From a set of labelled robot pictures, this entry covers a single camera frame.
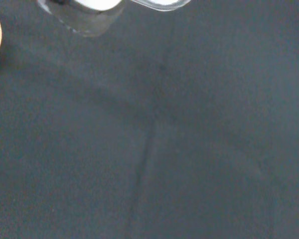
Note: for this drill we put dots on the black bench cloth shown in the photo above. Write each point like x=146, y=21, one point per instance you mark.
x=149, y=139

